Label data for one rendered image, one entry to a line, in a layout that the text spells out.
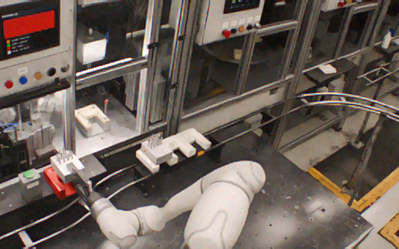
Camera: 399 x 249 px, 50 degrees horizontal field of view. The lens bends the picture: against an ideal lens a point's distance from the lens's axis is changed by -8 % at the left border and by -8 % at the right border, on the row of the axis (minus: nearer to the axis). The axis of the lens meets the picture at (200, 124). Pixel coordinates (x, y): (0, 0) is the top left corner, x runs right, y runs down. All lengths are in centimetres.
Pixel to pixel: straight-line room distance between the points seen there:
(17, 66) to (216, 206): 92
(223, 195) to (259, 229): 109
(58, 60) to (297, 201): 144
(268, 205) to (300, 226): 21
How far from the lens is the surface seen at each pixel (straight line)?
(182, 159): 232
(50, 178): 199
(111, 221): 168
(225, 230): 116
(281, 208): 243
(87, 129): 224
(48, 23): 168
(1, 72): 172
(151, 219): 174
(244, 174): 128
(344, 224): 249
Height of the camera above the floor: 236
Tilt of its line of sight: 36 degrees down
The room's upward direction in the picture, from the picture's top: 11 degrees clockwise
